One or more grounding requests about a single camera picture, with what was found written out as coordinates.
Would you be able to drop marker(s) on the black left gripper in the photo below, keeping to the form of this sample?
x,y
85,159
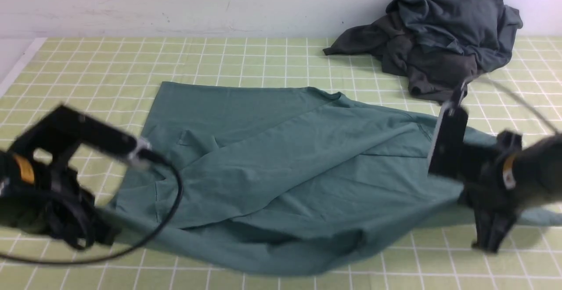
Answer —
x,y
47,199

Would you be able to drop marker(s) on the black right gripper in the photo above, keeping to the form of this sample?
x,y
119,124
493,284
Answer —
x,y
481,173

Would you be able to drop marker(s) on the green long-sleeved shirt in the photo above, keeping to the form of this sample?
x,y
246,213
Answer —
x,y
294,181

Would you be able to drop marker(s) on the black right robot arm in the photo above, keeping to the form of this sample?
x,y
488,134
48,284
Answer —
x,y
533,176

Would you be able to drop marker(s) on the green checkered tablecloth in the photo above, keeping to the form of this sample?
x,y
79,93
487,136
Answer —
x,y
117,79

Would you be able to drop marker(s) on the dark grey clothes pile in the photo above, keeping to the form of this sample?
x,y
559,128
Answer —
x,y
436,44

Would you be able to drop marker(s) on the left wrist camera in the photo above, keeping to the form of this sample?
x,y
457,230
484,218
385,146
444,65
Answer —
x,y
62,131

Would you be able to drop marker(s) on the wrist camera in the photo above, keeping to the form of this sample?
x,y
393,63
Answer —
x,y
448,136
62,131

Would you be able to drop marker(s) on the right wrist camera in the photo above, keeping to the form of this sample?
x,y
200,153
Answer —
x,y
448,136

